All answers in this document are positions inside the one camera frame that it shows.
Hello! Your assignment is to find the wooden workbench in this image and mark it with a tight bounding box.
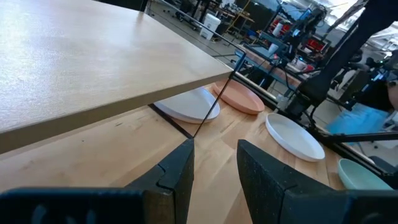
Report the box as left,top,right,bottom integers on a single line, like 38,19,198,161
239,43,304,90

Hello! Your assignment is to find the white roll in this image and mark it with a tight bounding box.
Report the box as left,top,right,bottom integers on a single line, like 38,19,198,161
272,22,284,37

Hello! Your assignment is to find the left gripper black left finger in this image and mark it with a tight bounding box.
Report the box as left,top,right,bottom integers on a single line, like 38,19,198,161
124,138,195,224

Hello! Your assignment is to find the peach orange plate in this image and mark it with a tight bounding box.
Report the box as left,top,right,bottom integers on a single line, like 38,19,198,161
213,79,266,115

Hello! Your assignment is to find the white bucket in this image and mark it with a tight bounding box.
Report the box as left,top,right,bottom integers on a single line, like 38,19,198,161
198,12,222,41

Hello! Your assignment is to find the white cup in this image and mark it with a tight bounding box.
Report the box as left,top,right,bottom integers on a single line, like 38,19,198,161
267,42,280,57

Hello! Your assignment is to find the white plate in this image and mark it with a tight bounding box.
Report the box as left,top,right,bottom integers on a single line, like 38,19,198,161
154,86,221,124
265,112,326,162

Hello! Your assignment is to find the mint green plate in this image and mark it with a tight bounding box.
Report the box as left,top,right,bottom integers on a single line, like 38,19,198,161
338,158,394,190

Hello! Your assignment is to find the red storage bin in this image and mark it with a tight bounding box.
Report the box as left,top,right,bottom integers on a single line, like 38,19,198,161
306,37,326,52

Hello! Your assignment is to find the blue fabric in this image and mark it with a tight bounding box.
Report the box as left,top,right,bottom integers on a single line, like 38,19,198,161
325,102,391,146

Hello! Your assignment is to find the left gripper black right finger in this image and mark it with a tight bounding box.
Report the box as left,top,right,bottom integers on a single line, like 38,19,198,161
236,139,351,224

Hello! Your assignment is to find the wooden shelf with black frame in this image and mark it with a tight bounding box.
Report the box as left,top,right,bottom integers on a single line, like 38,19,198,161
0,0,247,155

